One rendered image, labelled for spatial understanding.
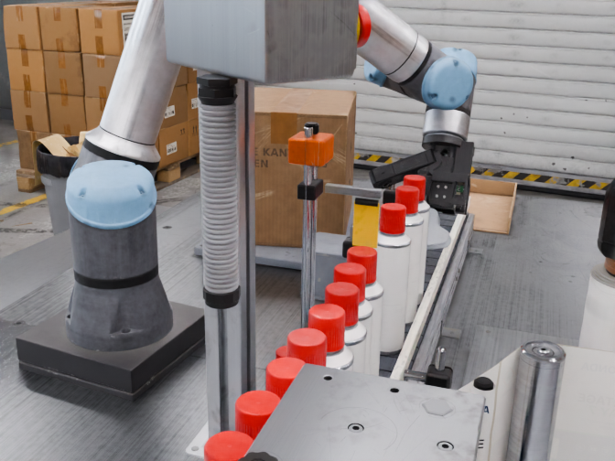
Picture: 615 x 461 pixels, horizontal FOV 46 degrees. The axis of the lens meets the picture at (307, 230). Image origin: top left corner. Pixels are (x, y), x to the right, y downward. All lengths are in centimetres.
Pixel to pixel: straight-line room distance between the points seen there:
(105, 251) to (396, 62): 47
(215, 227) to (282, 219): 79
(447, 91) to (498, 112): 401
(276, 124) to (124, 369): 60
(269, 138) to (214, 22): 78
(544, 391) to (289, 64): 35
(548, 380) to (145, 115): 69
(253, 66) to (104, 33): 385
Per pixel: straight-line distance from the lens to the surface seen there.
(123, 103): 110
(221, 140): 63
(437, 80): 106
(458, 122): 122
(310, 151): 81
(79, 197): 99
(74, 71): 460
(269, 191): 142
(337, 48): 62
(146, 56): 109
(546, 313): 131
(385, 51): 104
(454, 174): 119
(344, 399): 42
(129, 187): 98
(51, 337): 109
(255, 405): 52
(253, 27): 59
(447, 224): 154
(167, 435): 94
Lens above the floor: 137
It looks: 20 degrees down
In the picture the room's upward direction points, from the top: 1 degrees clockwise
